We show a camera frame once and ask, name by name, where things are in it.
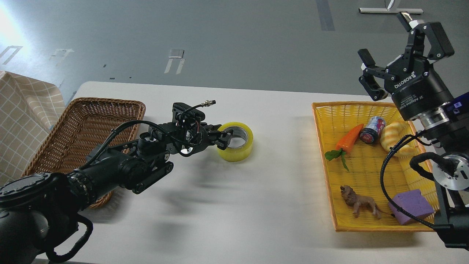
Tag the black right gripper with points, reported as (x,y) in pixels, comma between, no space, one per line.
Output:
(416,88)

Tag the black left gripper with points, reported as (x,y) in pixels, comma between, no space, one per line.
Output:
(205,135)

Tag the yellow tape roll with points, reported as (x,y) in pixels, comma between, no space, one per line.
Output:
(244,139)

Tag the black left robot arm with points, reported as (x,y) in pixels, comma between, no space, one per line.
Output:
(40,213)

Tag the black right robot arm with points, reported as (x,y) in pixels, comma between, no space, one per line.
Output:
(446,129)

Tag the white stand base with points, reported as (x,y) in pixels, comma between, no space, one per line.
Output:
(392,7)

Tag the toy bread croissant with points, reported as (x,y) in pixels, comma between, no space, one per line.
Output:
(390,135)

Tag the small soda can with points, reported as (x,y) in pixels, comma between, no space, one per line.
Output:
(371,133)

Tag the yellow plastic basket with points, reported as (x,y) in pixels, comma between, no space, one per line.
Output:
(332,121)

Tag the orange toy carrot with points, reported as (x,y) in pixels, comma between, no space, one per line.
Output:
(344,146)

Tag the brown wicker basket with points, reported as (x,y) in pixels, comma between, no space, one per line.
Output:
(84,124)

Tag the purple foam block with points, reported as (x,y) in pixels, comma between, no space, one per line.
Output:
(413,202)

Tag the brown toy lion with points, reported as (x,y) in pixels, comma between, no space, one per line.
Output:
(357,201)

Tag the beige checkered cloth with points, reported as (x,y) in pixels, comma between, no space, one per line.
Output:
(29,108)

